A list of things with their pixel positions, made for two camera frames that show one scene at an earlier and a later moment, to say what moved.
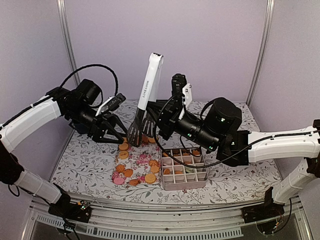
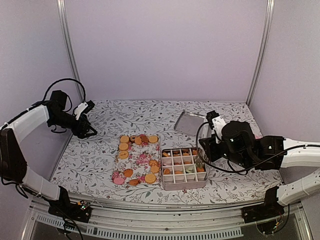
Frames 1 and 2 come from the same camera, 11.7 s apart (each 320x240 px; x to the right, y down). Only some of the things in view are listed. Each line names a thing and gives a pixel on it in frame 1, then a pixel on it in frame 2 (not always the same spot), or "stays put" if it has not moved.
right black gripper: x=169 y=111 → x=211 y=154
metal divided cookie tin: x=183 y=168 stays put
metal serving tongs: x=144 y=125 → x=199 y=162
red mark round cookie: x=124 y=154 stays put
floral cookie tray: x=137 y=165 stays put
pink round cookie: x=119 y=180 stays put
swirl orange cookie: x=120 y=168 → x=198 y=170
